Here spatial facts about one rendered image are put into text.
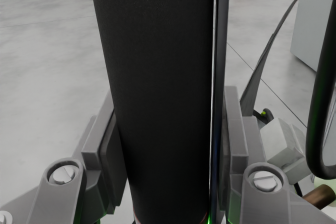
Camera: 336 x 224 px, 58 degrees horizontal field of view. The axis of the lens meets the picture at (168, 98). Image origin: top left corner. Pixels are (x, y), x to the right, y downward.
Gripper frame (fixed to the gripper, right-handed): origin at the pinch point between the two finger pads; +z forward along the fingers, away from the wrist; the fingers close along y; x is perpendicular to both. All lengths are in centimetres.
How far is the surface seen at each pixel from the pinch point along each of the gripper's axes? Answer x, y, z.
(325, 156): -121, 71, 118
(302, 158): -32.8, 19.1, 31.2
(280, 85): -151, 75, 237
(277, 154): -32.6, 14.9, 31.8
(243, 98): -13.3, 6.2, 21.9
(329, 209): -36.3, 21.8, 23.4
